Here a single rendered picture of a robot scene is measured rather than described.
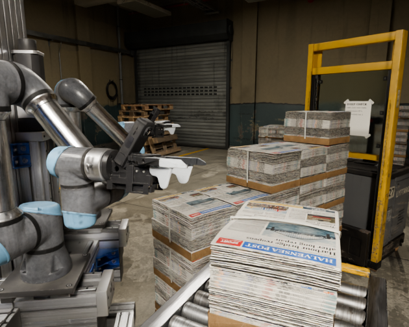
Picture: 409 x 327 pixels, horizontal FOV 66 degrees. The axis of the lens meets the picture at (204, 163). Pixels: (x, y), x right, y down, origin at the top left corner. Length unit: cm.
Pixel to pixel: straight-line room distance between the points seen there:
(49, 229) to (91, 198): 31
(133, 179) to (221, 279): 32
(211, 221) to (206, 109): 793
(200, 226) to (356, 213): 183
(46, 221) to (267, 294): 66
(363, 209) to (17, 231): 263
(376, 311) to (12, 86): 113
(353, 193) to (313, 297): 233
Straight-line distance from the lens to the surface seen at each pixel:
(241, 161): 198
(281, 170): 191
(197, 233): 153
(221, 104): 913
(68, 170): 76
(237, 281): 78
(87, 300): 113
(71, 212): 79
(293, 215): 97
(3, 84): 94
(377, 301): 109
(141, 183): 65
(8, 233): 98
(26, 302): 118
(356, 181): 301
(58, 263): 112
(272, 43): 879
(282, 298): 78
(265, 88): 871
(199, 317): 94
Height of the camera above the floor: 136
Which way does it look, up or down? 11 degrees down
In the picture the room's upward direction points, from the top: straight up
